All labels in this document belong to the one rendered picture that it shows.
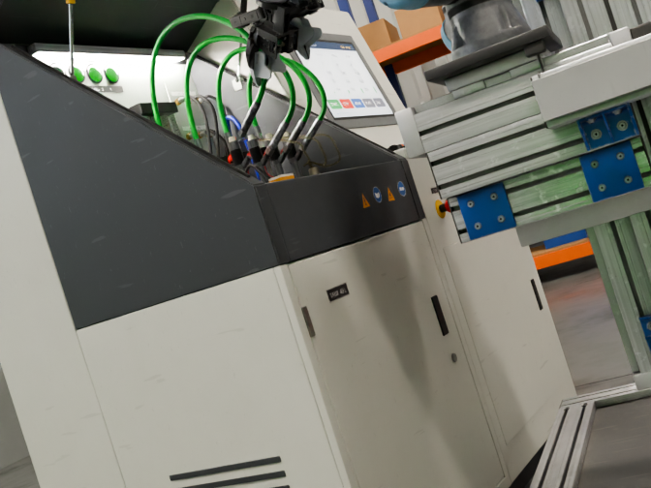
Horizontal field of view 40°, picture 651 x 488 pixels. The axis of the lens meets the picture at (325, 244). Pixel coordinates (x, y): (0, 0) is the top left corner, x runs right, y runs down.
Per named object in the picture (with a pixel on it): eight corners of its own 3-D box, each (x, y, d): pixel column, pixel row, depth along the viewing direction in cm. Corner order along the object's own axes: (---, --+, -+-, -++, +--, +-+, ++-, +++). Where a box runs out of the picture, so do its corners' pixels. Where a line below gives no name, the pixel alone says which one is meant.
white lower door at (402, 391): (399, 604, 169) (290, 263, 169) (388, 605, 170) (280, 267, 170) (507, 475, 224) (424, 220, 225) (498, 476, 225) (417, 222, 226)
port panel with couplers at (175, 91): (207, 186, 239) (171, 76, 239) (198, 190, 240) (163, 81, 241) (235, 182, 250) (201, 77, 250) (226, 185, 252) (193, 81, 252)
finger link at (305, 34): (318, 50, 192) (304, 11, 192) (295, 61, 195) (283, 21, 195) (325, 51, 194) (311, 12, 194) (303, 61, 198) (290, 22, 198)
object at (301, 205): (291, 261, 171) (265, 182, 171) (273, 267, 173) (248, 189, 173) (419, 219, 224) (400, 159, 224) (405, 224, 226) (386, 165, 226)
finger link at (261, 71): (264, 97, 196) (269, 58, 191) (245, 86, 199) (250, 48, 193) (274, 93, 198) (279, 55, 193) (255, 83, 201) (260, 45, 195)
